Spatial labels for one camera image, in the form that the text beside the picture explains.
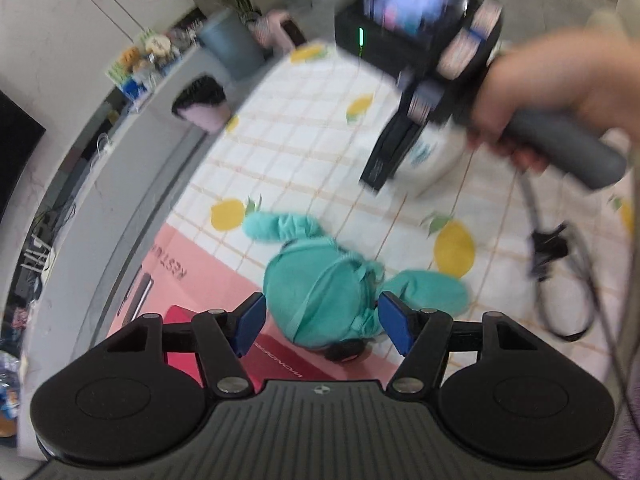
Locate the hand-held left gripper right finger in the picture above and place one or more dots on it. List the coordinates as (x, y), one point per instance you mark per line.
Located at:
(396, 322)

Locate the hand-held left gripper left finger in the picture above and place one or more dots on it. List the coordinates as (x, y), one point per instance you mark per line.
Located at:
(250, 321)

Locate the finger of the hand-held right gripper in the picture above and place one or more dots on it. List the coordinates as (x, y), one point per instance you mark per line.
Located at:
(390, 155)

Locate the navy and white printed garment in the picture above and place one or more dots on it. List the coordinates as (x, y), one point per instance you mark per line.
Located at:
(440, 160)

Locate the teal plush backpack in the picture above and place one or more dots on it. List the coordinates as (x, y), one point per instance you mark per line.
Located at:
(315, 290)

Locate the person's right hand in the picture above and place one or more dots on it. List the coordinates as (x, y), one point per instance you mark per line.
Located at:
(550, 75)

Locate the red storage box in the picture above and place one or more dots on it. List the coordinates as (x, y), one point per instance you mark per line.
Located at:
(280, 365)

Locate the pink heater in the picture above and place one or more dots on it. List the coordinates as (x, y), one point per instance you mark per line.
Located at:
(286, 32)

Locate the pink box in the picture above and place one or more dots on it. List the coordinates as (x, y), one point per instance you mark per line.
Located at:
(200, 270)

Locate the lemon checked tablecloth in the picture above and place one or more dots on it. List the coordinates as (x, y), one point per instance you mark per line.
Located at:
(310, 160)

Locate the pink woven basket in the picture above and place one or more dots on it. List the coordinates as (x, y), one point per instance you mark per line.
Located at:
(260, 32)

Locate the grey pedal bin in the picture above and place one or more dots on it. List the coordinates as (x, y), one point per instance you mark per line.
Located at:
(230, 45)

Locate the pink trash bin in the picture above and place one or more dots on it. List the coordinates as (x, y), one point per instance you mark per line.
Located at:
(202, 110)

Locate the marble TV cabinet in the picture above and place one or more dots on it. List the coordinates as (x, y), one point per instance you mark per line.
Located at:
(150, 160)

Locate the round white sign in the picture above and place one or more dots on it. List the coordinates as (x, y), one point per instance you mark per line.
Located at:
(159, 46)

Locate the teddy bear bouquet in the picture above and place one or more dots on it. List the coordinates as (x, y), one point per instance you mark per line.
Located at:
(132, 59)

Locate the white router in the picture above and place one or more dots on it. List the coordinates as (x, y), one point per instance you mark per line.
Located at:
(36, 255)

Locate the green picture board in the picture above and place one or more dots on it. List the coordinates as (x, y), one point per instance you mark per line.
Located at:
(117, 72)

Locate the snack packets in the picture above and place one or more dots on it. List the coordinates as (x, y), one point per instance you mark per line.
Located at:
(10, 395)

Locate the black television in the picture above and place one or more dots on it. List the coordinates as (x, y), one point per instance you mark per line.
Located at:
(17, 150)

